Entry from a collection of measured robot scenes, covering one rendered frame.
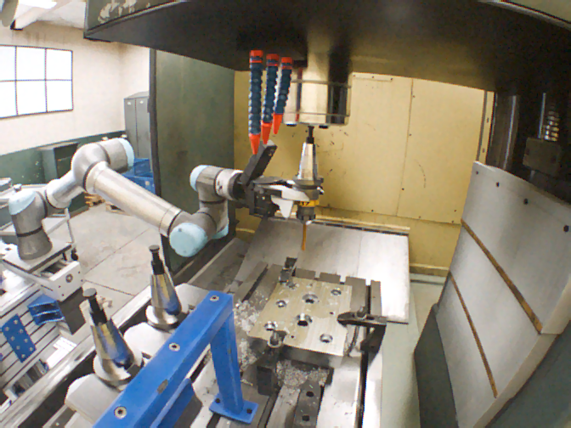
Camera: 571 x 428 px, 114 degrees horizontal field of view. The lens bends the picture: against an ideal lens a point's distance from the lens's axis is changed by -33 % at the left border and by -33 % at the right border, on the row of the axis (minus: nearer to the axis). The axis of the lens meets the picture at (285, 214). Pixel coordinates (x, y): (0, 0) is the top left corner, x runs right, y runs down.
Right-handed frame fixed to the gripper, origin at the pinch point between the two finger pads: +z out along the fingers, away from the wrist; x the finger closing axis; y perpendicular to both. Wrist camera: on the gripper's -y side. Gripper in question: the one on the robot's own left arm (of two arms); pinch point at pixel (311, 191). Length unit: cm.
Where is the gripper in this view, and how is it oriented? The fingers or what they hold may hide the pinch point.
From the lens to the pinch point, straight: 57.1
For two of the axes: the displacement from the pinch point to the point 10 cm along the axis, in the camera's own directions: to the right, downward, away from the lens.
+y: -0.3, 9.4, 3.4
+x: -5.5, 2.6, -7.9
